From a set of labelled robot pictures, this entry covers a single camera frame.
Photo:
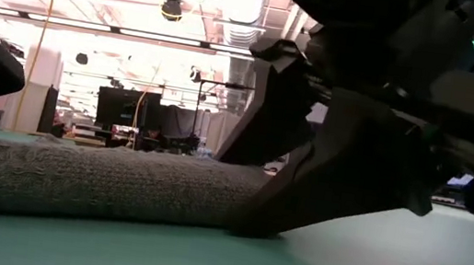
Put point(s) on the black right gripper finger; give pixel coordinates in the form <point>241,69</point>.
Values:
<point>353,167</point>
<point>277,110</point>

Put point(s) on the grey towel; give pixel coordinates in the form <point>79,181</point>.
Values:
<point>95,182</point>

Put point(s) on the white pillar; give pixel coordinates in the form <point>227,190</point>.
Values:
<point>47,73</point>

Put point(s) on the black partition panel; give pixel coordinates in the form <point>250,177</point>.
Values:
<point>48,110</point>

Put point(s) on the black ceiling speaker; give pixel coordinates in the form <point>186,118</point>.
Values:
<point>82,58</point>
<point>195,74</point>

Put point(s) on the black monitor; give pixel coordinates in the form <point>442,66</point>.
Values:
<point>120,107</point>

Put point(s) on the black metal camera frame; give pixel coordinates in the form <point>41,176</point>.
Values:
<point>225,85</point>

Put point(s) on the corrugated silver duct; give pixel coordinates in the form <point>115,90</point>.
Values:
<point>242,12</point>

